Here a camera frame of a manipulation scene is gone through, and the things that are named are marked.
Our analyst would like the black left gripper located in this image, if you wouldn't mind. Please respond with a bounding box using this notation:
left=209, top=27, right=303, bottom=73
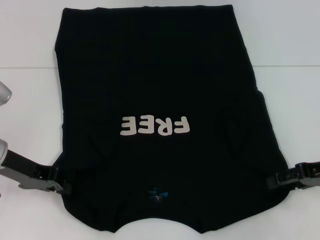
left=6, top=148, right=73, bottom=198

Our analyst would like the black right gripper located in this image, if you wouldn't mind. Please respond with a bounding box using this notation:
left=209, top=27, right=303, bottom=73
left=265, top=161, right=320, bottom=194

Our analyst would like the black shirt with FREE print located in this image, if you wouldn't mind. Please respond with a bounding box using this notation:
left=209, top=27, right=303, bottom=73
left=53, top=4, right=294, bottom=235

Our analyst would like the grey right wrist camera bracket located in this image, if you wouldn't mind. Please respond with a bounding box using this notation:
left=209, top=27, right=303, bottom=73
left=298, top=177, right=320, bottom=193

